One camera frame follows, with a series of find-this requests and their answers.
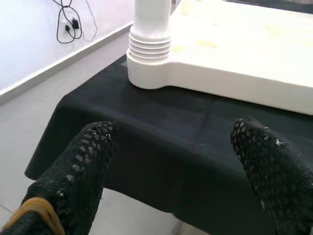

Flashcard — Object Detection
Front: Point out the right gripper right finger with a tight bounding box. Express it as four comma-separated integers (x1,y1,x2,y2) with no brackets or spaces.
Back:
230,116,313,235

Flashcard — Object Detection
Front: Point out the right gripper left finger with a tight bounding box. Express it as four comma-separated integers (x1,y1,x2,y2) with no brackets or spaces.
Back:
0,121,120,235

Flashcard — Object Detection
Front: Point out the white plastic table leg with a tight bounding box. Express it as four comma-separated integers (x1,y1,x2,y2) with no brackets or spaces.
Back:
128,0,173,67

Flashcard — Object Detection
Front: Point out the yellow rubber band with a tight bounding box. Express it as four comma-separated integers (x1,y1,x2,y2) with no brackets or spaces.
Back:
0,197,65,235

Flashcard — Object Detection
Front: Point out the black tablecloth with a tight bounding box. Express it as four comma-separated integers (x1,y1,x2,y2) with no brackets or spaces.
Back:
24,55,313,235

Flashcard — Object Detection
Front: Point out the white plastic table top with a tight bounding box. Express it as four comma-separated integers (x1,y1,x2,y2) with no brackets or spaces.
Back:
126,0,313,116

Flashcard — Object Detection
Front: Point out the thick black power cable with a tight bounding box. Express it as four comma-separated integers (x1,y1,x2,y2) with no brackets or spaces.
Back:
52,0,83,45

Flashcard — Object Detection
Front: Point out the thin black cable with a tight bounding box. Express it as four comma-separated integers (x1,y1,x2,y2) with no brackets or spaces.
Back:
84,0,98,43

